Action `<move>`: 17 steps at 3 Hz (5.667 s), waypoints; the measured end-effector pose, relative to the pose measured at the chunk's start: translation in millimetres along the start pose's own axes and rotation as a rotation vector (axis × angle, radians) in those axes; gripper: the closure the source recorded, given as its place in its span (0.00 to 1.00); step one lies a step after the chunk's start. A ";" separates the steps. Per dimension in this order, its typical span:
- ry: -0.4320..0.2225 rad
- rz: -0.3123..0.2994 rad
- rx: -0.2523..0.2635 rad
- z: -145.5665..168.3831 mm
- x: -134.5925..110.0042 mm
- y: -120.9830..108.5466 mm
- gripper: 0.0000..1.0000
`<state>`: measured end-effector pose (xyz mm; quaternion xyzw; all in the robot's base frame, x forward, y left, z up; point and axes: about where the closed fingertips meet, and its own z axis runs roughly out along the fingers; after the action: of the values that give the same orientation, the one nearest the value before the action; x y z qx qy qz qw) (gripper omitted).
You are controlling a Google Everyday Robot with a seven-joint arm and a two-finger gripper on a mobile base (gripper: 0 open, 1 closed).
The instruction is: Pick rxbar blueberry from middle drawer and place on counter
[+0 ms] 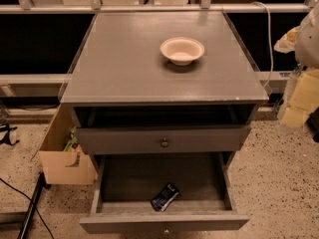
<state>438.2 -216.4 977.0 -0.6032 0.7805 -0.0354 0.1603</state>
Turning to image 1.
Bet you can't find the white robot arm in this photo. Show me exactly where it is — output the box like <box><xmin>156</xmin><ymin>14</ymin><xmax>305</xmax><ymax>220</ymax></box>
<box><xmin>274</xmin><ymin>5</ymin><xmax>319</xmax><ymax>128</ymax></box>

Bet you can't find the green item in box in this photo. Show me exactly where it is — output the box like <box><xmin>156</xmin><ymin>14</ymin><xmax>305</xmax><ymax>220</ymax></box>
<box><xmin>64</xmin><ymin>127</ymin><xmax>78</xmax><ymax>151</ymax></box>

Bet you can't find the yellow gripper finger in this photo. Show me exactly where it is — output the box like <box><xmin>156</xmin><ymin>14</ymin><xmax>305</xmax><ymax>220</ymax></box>
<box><xmin>281</xmin><ymin>69</ymin><xmax>319</xmax><ymax>128</ymax></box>
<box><xmin>274</xmin><ymin>26</ymin><xmax>300</xmax><ymax>54</ymax></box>

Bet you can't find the blue rxbar blueberry wrapper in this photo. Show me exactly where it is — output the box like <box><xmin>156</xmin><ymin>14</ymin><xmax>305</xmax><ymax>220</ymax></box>
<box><xmin>151</xmin><ymin>183</ymin><xmax>179</xmax><ymax>212</ymax></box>

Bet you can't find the open grey middle drawer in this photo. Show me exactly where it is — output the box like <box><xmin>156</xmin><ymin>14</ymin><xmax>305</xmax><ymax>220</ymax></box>
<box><xmin>80</xmin><ymin>152</ymin><xmax>249</xmax><ymax>234</ymax></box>

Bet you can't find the grey wooden drawer cabinet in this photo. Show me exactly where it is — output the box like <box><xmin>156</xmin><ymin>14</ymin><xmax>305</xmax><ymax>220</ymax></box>
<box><xmin>60</xmin><ymin>10</ymin><xmax>270</xmax><ymax>157</ymax></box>

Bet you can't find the black floor bar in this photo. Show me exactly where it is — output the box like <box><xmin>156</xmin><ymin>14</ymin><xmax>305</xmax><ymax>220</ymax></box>
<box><xmin>18</xmin><ymin>172</ymin><xmax>46</xmax><ymax>239</ymax></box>

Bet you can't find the closed grey top drawer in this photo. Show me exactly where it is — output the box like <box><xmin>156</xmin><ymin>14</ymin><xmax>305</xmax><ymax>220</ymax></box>
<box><xmin>76</xmin><ymin>125</ymin><xmax>250</xmax><ymax>155</ymax></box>

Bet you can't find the white paper bowl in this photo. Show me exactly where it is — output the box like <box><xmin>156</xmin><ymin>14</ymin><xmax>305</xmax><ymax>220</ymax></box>
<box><xmin>159</xmin><ymin>37</ymin><xmax>205</xmax><ymax>66</ymax></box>

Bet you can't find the cardboard box beside cabinet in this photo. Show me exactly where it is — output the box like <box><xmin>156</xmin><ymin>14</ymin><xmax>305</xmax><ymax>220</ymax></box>
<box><xmin>38</xmin><ymin>106</ymin><xmax>96</xmax><ymax>185</ymax></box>

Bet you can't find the black floor cable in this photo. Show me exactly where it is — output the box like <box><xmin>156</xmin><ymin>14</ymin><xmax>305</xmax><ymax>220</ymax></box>
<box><xmin>0</xmin><ymin>177</ymin><xmax>55</xmax><ymax>239</ymax></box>

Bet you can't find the metal rail frame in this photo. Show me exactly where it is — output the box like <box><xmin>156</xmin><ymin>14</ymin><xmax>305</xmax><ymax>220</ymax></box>
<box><xmin>0</xmin><ymin>0</ymin><xmax>319</xmax><ymax>98</ymax></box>

